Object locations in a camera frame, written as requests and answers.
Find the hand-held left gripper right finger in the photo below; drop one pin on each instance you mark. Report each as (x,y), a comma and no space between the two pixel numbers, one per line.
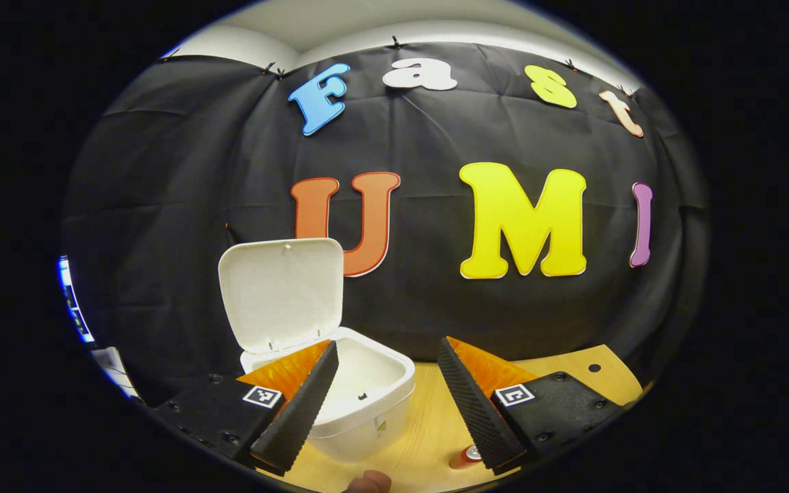
(477,411)

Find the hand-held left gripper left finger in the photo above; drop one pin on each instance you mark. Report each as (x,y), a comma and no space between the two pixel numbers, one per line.
(302,411)

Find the red pop can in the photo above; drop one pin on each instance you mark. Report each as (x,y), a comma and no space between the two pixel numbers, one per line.
(464,460)

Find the white desktop garbage bin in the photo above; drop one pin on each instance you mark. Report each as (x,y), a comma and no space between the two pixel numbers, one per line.
(285,294)

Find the wooden desktop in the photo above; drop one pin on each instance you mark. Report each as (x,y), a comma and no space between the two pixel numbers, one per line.
(429,418)

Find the white box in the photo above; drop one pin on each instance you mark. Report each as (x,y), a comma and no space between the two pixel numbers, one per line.
(112,363)

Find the blue lit screen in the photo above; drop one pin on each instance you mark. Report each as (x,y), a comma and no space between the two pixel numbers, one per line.
(74,301)

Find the black backdrop cloth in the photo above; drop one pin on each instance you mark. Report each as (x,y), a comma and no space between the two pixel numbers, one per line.
(435,137)

